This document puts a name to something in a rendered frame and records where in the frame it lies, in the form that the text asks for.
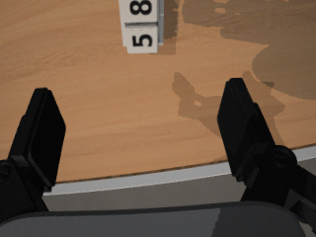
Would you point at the white number cube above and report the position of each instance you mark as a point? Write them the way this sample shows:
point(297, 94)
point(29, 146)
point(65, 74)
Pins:
point(140, 11)
point(142, 37)

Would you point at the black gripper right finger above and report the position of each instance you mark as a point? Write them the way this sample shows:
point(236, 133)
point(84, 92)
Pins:
point(269, 171)

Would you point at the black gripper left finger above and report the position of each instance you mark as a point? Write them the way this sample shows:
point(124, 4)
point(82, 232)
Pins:
point(32, 164)

